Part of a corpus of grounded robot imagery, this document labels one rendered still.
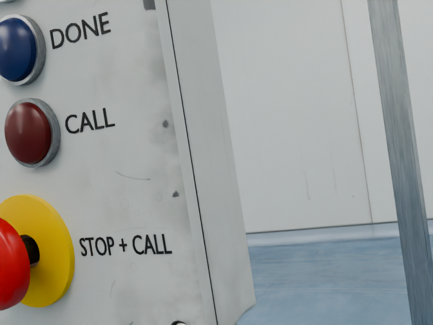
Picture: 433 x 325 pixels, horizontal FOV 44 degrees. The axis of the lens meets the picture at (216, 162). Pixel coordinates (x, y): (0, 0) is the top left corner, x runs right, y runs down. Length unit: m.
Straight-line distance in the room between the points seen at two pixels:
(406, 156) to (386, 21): 0.32
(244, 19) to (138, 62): 4.00
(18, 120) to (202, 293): 0.11
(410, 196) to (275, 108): 2.80
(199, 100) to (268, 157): 3.90
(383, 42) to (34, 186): 1.17
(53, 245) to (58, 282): 0.02
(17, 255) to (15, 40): 0.09
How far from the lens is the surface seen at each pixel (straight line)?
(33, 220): 0.25
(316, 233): 4.13
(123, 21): 0.21
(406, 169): 1.36
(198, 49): 0.23
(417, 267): 1.41
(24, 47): 0.24
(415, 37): 3.97
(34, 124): 0.24
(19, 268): 0.23
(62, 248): 0.24
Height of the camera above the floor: 0.91
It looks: 3 degrees down
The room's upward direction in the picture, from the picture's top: 9 degrees counter-clockwise
